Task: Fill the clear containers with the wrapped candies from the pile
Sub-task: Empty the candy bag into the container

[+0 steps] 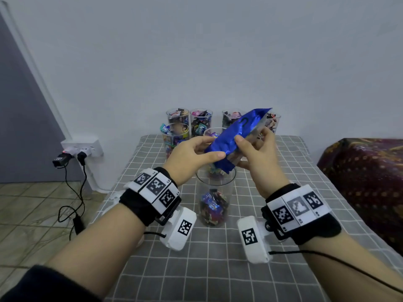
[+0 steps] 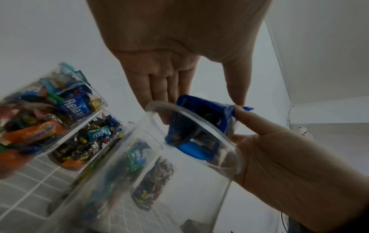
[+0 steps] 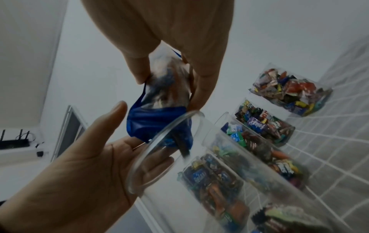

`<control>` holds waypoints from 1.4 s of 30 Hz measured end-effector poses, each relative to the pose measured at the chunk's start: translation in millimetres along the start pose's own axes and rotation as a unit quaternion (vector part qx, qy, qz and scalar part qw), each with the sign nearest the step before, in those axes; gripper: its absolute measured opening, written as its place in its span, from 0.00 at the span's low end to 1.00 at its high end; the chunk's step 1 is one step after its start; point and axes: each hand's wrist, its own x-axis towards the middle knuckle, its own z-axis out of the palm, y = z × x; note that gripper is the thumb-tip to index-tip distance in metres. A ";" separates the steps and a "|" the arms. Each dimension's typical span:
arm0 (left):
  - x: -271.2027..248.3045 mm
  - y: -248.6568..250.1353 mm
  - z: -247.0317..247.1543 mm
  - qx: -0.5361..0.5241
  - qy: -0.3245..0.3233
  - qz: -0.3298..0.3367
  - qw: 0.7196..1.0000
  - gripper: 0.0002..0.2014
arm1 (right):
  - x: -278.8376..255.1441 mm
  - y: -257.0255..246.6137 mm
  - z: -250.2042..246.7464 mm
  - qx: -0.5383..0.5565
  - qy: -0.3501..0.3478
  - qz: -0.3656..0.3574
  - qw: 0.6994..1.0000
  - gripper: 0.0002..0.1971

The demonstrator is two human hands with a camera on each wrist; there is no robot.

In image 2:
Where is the tall transparent plastic jar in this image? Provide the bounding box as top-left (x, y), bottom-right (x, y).
top-left (131, 157), bottom-right (175, 212)

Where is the blue snack packet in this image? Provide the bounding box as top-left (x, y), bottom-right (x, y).
top-left (166, 94), bottom-right (254, 161)

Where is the small transparent plastic jar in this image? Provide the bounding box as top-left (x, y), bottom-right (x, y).
top-left (49, 113), bottom-right (125, 172)

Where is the person's right hand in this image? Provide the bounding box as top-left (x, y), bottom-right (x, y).
top-left (231, 106), bottom-right (369, 233)

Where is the person's left hand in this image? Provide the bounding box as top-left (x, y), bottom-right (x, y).
top-left (86, 0), bottom-right (273, 124)

